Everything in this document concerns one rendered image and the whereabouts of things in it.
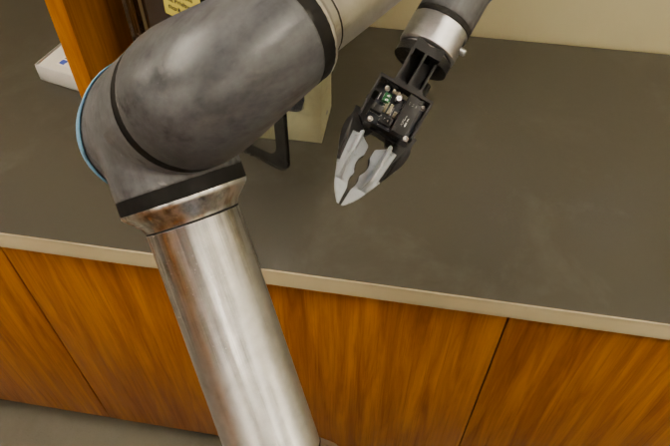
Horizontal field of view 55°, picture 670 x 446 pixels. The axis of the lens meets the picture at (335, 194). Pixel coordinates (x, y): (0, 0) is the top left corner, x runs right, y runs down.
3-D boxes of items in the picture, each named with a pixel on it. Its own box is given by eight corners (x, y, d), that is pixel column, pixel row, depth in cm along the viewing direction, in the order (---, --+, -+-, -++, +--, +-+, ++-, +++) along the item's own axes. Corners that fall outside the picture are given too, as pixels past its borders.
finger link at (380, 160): (342, 201, 74) (381, 132, 75) (338, 205, 80) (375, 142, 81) (366, 214, 74) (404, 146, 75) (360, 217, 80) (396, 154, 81)
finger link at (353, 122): (327, 152, 79) (362, 91, 80) (326, 154, 80) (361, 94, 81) (360, 171, 79) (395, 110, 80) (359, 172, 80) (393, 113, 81)
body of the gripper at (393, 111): (354, 113, 73) (405, 25, 75) (347, 128, 82) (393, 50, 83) (412, 146, 73) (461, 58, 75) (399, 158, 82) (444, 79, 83)
